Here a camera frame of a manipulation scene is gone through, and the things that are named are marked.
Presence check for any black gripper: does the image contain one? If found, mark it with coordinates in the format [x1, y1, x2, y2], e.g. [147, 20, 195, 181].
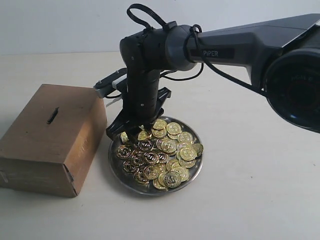
[106, 69, 171, 144]

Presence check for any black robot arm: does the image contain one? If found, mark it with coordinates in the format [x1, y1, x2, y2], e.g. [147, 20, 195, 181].
[106, 13, 320, 140]

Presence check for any brown cardboard slotted box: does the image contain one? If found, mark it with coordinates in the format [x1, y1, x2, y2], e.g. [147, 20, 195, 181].
[0, 84, 107, 198]

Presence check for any gold coin top of pile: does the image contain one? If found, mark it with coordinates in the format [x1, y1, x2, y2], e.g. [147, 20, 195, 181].
[153, 118, 168, 131]

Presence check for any gold coin of pile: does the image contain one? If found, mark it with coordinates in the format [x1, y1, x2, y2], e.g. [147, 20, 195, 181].
[153, 118, 168, 131]
[163, 171, 182, 188]

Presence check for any gold coin left edge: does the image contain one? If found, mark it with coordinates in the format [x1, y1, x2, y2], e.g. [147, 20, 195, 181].
[115, 145, 132, 160]

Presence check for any gold coin edge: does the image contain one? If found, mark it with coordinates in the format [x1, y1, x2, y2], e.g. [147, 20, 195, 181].
[192, 142, 204, 157]
[115, 145, 132, 160]

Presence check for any gold coin centre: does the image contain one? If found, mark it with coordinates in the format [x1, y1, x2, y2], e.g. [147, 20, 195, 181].
[143, 151, 159, 165]

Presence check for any gold coin top right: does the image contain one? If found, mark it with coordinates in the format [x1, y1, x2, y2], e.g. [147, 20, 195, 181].
[166, 122, 182, 136]

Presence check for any gold coin lower left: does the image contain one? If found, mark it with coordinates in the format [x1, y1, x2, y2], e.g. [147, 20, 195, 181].
[122, 160, 138, 174]

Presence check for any round silver metal plate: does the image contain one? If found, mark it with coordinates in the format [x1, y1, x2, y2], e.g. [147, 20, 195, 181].
[108, 116, 203, 196]

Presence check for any gold coin upper right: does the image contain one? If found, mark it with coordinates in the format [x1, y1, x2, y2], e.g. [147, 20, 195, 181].
[177, 131, 194, 144]

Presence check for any gold coin right middle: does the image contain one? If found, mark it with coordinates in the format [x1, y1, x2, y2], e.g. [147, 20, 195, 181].
[179, 147, 197, 162]

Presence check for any gold coin front of pile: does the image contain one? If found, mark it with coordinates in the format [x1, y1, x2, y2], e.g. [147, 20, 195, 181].
[163, 171, 182, 188]

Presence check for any gold coin right edge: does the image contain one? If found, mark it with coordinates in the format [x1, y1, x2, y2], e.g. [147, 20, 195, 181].
[192, 142, 204, 157]

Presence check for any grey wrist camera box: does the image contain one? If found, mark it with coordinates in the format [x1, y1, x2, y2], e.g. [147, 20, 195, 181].
[93, 67, 127, 99]

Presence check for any black cable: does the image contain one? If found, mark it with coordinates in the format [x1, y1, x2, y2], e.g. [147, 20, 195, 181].
[126, 3, 270, 98]

